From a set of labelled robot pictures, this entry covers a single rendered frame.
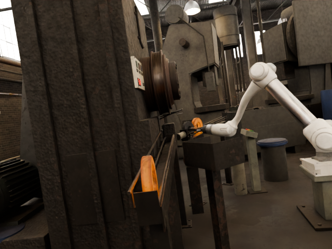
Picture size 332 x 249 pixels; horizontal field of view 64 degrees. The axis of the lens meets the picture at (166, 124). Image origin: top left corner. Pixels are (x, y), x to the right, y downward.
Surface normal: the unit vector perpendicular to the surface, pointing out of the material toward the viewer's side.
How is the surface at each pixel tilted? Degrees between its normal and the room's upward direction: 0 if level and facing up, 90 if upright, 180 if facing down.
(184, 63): 90
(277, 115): 90
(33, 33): 90
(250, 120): 90
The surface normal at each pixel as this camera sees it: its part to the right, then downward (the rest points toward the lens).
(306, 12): 0.27, 0.01
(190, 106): -0.31, 0.09
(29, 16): -0.07, 0.07
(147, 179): -0.07, -0.32
